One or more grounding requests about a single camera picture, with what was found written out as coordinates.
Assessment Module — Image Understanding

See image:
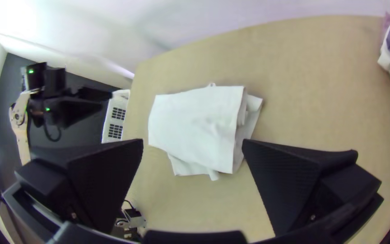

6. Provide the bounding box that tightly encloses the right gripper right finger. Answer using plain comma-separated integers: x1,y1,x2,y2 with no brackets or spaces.
241,139,382,237

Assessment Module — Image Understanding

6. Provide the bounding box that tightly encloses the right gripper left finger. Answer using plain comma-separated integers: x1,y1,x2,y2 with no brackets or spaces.
14,138,144,235

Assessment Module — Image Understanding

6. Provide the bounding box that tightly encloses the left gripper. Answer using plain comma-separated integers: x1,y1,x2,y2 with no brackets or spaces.
50,86,113,129

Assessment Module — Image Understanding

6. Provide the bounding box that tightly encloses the white t-shirt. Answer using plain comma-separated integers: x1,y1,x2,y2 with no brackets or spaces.
147,83,264,181

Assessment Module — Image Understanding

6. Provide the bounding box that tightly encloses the white laundry basket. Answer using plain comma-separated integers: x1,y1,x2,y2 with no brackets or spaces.
101,89,131,144

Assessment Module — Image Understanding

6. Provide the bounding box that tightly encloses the black cable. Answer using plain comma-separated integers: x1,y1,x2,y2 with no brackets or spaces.
42,122,62,143

